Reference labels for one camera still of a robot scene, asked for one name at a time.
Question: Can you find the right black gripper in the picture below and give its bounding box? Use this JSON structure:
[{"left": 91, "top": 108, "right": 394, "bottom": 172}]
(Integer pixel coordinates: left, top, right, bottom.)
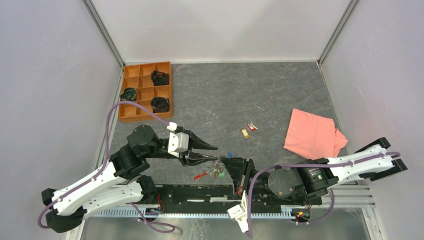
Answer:
[{"left": 219, "top": 155, "right": 276, "bottom": 201}]

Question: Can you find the steel key holder red handle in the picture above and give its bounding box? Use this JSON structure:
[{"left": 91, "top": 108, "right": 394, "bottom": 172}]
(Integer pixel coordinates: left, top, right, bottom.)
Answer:
[{"left": 193, "top": 160, "right": 227, "bottom": 180}]

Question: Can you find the yellow key tag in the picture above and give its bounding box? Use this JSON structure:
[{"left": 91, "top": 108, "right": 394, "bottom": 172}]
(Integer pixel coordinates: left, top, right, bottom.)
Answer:
[{"left": 240, "top": 128, "right": 250, "bottom": 138}]

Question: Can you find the red key tag with ring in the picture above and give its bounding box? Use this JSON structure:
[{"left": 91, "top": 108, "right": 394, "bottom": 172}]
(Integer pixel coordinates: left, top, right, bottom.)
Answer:
[{"left": 247, "top": 121, "right": 258, "bottom": 132}]

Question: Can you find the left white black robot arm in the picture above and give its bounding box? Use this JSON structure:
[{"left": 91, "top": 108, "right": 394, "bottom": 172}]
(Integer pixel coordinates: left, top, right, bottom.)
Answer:
[{"left": 37, "top": 122, "right": 218, "bottom": 233}]

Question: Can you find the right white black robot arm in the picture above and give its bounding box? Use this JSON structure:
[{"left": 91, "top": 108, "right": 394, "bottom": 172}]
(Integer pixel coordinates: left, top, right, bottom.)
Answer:
[{"left": 221, "top": 137, "right": 408, "bottom": 206}]

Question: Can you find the black rolled item bottom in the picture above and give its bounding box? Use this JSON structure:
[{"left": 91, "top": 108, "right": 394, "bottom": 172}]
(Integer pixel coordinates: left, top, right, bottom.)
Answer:
[{"left": 150, "top": 96, "right": 170, "bottom": 113}]

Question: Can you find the black rolled item top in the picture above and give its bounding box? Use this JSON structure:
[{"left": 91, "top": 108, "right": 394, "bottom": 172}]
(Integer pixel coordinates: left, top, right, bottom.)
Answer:
[{"left": 150, "top": 70, "right": 170, "bottom": 86}]

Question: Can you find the pink folded cloth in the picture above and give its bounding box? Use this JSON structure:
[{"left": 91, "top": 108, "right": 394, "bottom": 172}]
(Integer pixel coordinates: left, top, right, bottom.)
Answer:
[{"left": 283, "top": 108, "right": 348, "bottom": 160}]

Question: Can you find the green black rolled item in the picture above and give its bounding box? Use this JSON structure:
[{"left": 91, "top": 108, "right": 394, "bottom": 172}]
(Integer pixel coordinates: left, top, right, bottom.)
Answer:
[{"left": 119, "top": 87, "right": 138, "bottom": 102}]

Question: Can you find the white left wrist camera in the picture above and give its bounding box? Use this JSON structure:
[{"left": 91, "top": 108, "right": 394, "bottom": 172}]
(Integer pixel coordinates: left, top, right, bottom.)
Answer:
[{"left": 166, "top": 122, "right": 184, "bottom": 159}]

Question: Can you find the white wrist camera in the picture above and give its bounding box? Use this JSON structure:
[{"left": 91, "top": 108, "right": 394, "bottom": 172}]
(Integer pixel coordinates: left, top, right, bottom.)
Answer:
[
  {"left": 166, "top": 122, "right": 184, "bottom": 159},
  {"left": 227, "top": 190, "right": 249, "bottom": 233}
]

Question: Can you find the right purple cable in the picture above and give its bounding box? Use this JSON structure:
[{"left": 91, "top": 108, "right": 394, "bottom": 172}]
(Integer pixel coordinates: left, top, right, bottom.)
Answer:
[{"left": 245, "top": 151, "right": 402, "bottom": 240}]

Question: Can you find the purple cable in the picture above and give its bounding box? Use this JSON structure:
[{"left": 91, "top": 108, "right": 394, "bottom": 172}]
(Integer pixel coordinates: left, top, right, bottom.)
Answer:
[
  {"left": 245, "top": 151, "right": 402, "bottom": 240},
  {"left": 37, "top": 101, "right": 176, "bottom": 234}
]

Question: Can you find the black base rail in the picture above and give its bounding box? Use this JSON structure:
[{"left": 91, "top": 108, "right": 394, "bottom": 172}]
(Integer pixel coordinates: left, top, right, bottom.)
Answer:
[{"left": 135, "top": 184, "right": 323, "bottom": 214}]

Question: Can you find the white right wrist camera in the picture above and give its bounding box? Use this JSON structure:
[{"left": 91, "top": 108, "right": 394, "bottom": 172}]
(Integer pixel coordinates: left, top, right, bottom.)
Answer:
[{"left": 227, "top": 190, "right": 249, "bottom": 233}]

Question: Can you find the white slotted cable duct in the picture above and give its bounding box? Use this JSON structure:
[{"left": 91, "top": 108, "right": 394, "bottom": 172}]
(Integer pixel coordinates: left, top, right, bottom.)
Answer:
[{"left": 92, "top": 206, "right": 296, "bottom": 220}]

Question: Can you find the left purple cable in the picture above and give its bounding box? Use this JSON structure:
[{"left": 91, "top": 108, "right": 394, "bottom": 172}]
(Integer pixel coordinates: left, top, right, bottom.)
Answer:
[{"left": 37, "top": 101, "right": 176, "bottom": 234}]

